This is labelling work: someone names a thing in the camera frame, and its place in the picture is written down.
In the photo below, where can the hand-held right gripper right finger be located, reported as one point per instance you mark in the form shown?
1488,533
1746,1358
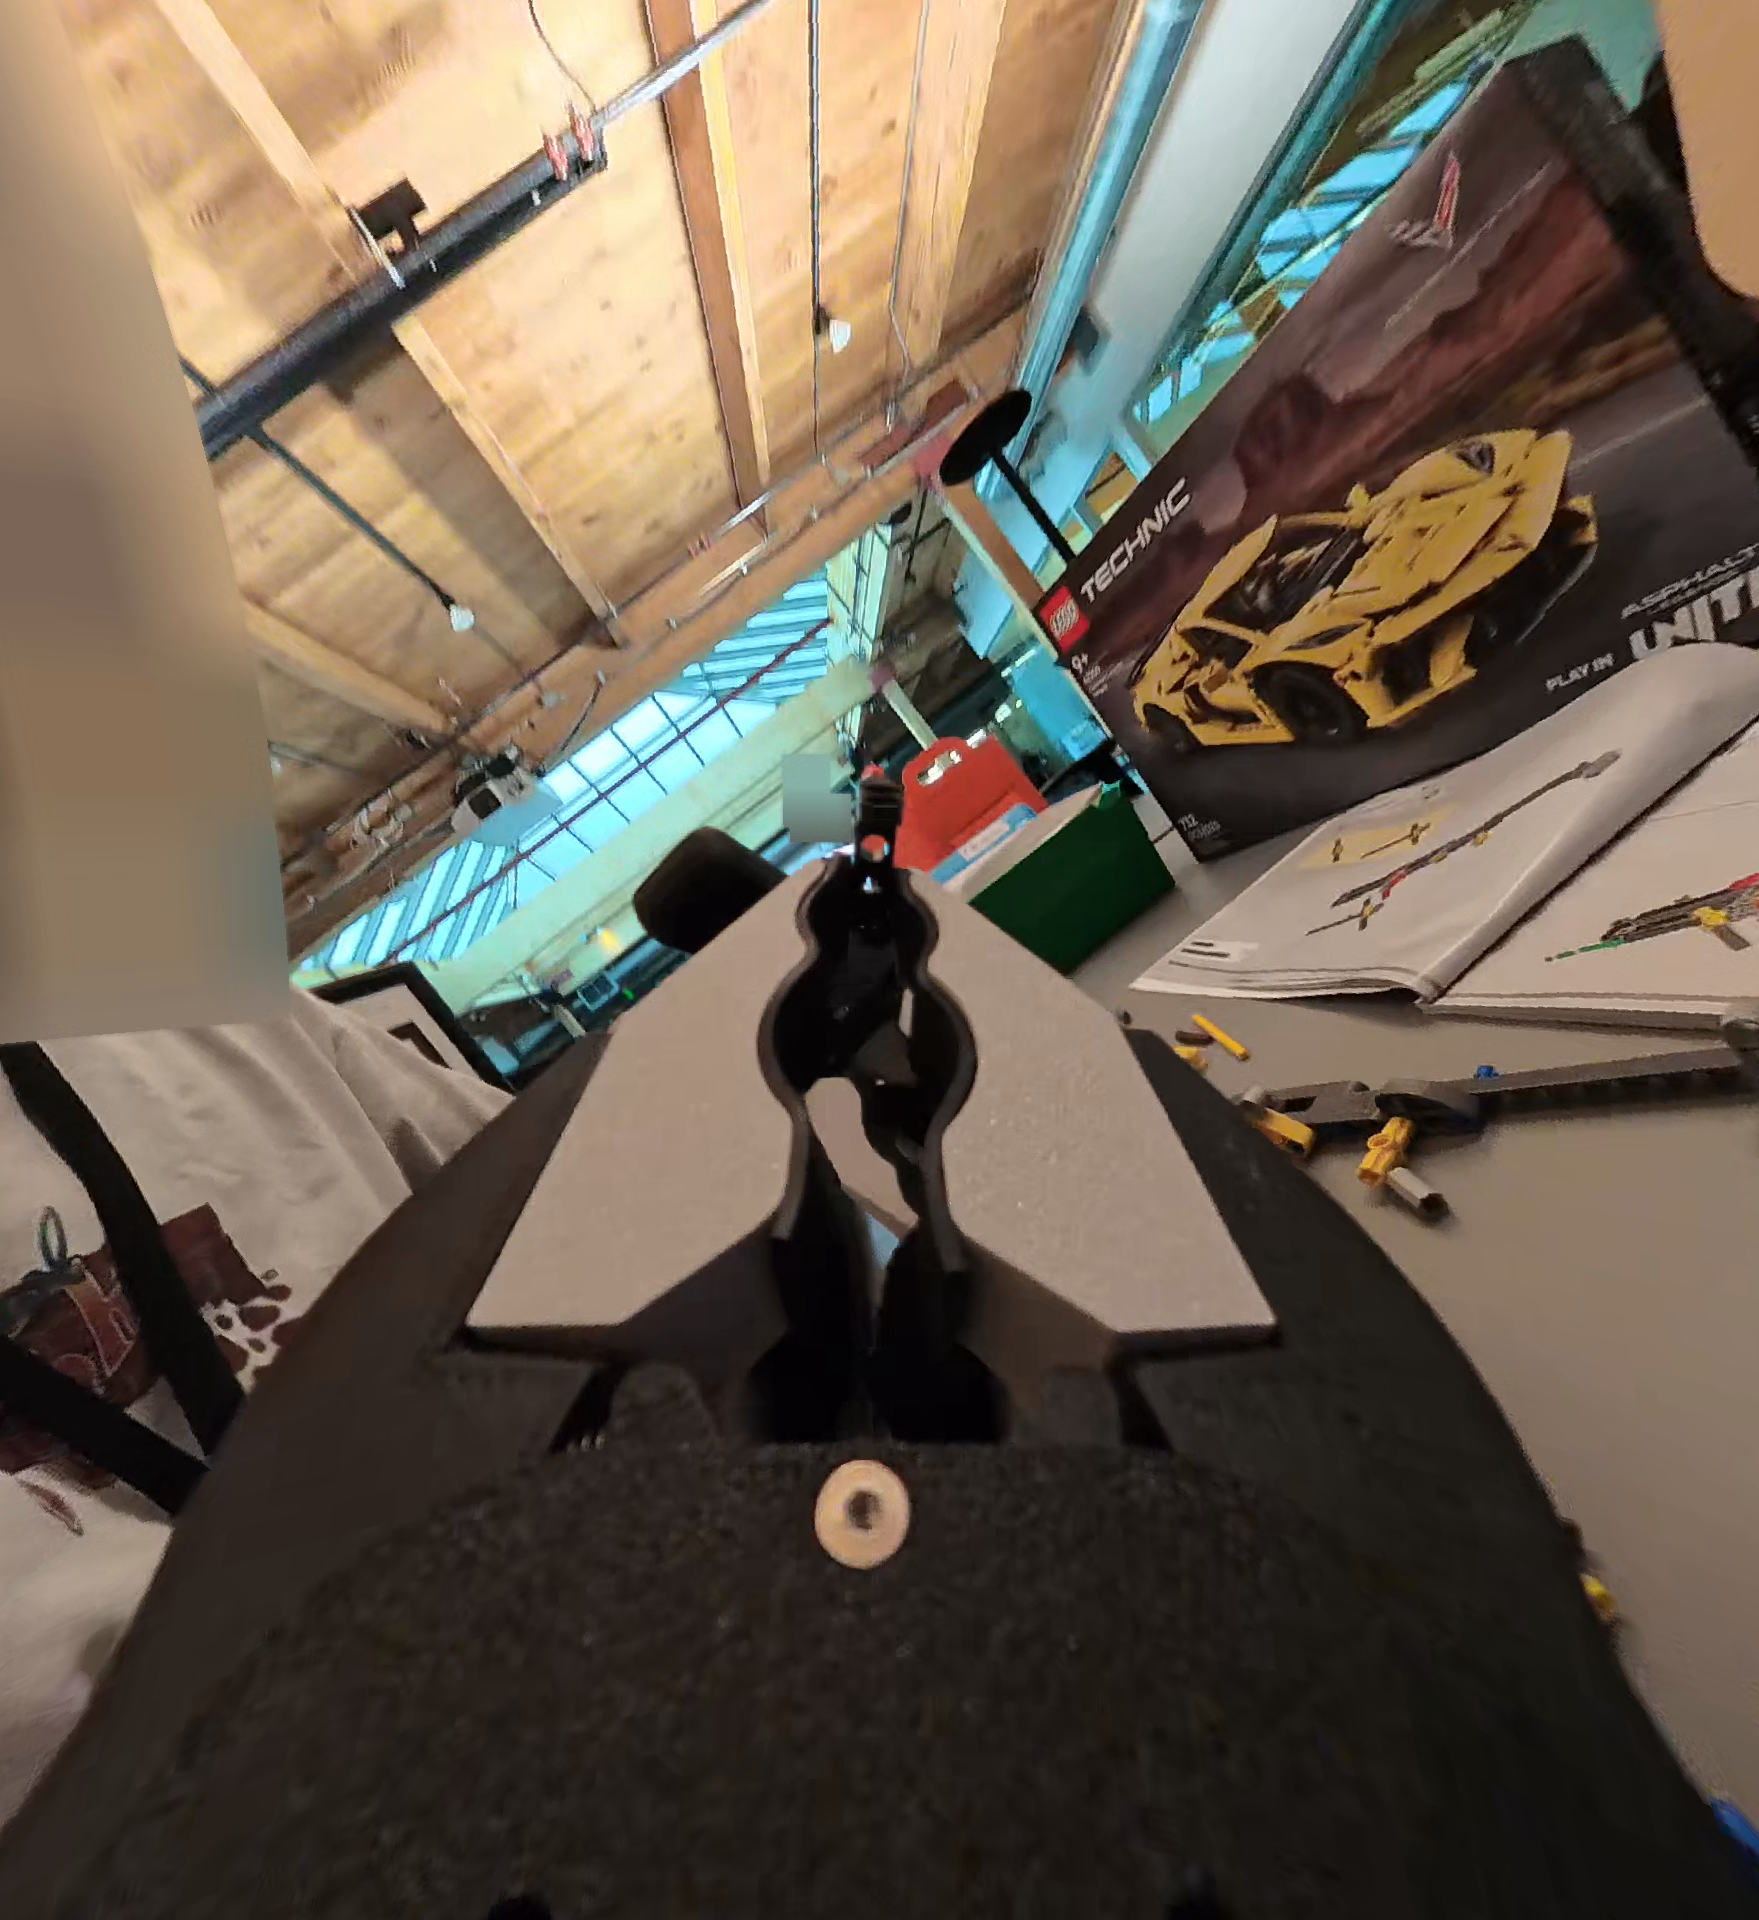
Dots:
1104,1201

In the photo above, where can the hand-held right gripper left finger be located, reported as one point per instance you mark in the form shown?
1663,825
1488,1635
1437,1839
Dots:
639,1201

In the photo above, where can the black lego fork piece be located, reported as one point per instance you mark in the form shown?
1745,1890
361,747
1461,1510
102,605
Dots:
856,961

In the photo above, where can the long red lego pin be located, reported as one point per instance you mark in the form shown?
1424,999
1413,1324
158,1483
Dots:
874,802

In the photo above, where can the long yellow lego axle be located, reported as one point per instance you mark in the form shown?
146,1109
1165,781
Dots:
1221,1036

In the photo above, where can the light grey lego sleeve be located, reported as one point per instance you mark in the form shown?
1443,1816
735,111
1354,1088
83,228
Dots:
1419,1192

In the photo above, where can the long grey lego beam assembly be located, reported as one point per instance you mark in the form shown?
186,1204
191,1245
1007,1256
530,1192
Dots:
1572,1078

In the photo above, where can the lego instruction booklet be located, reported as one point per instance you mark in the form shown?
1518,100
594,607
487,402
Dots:
1491,867

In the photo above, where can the white ceiling projector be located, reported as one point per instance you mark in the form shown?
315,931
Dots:
496,791

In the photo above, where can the red plastic case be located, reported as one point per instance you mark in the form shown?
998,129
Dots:
966,796

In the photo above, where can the green storage bin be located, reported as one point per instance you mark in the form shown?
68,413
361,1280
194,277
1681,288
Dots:
1076,885

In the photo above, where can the black round pole lamp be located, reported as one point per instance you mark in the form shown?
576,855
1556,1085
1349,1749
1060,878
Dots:
992,425

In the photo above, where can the person's white printed shirt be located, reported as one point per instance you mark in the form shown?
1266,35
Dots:
11,1573

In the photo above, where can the black yellow box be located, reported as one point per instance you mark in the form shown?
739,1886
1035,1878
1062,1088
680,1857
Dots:
1419,452

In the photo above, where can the light wooden board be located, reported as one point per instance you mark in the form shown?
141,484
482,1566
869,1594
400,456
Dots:
1758,149

